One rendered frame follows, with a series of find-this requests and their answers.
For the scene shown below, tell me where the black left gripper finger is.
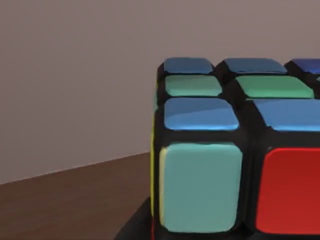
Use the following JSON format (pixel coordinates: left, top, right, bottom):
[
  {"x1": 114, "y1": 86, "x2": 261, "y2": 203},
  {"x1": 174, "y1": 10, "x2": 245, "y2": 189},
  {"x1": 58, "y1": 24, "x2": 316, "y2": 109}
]
[{"x1": 113, "y1": 198, "x2": 153, "y2": 240}]

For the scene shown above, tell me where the multicoloured puzzle cube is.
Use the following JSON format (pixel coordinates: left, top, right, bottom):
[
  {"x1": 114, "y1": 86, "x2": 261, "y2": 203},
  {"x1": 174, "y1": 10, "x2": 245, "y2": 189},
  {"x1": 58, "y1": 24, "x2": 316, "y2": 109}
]
[{"x1": 149, "y1": 57, "x2": 320, "y2": 240}]

